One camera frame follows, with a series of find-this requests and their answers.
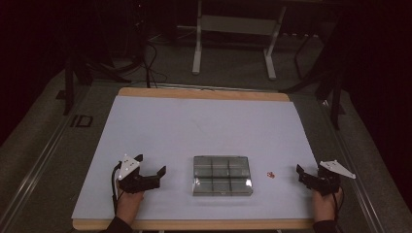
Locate white metal stand frame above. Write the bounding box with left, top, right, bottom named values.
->
left=191, top=0, right=288, bottom=82

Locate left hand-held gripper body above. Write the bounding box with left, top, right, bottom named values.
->
left=116, top=153, right=162, bottom=195

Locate black floor cable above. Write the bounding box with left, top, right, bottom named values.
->
left=138, top=40, right=169, bottom=89

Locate person's right hand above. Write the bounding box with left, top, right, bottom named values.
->
left=312, top=186, right=344, bottom=224

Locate person's left hand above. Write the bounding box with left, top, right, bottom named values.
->
left=115, top=188, right=146, bottom=226

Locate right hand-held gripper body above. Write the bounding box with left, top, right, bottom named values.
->
left=304, top=159, right=357, bottom=197

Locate black floor bracket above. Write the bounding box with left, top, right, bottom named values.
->
left=69, top=114, right=94, bottom=128

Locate black metal stand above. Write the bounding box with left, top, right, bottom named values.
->
left=55, top=57, right=132, bottom=117
left=281, top=62, right=346, bottom=131

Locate metal floor rail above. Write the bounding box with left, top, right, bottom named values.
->
left=322, top=98, right=387, bottom=233
left=0, top=85, right=95, bottom=233

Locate clear plastic compartment box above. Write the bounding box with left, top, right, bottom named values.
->
left=192, top=154, right=255, bottom=197

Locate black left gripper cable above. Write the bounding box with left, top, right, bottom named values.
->
left=111, top=162, right=121, bottom=216

